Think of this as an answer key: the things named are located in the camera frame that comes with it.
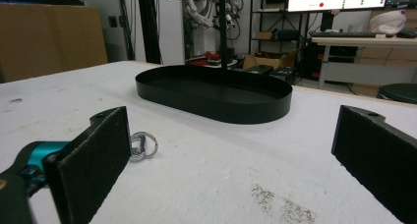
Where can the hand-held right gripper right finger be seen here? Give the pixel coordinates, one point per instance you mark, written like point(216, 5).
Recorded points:
point(377, 152)

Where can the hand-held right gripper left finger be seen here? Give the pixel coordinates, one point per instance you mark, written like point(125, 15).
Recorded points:
point(95, 158)

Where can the black two-tier oval tray stand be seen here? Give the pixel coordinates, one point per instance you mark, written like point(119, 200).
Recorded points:
point(213, 93)

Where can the black round stool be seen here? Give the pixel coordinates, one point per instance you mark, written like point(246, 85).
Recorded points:
point(398, 93)

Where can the white desk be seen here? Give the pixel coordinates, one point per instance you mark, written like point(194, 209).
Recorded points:
point(360, 42)

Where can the black computer mouse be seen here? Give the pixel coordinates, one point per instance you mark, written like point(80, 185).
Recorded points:
point(406, 34)

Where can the black keyboard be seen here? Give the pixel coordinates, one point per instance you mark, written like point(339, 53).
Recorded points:
point(341, 34)

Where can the brown cardboard sheet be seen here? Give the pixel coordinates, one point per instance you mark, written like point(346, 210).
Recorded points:
point(49, 37)

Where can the white cap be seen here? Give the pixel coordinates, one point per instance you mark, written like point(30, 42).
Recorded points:
point(388, 22)

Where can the open cardboard box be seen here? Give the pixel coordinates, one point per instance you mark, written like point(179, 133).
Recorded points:
point(262, 61)

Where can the red tool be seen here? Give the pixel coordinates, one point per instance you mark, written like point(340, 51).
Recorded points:
point(212, 55)

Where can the black metal shelf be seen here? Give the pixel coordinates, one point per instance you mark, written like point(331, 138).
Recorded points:
point(272, 24)

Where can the black wall outlet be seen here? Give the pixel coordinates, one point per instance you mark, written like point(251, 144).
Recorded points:
point(113, 21)

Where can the black metal frame post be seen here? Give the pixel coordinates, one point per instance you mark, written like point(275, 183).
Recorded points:
point(147, 24)

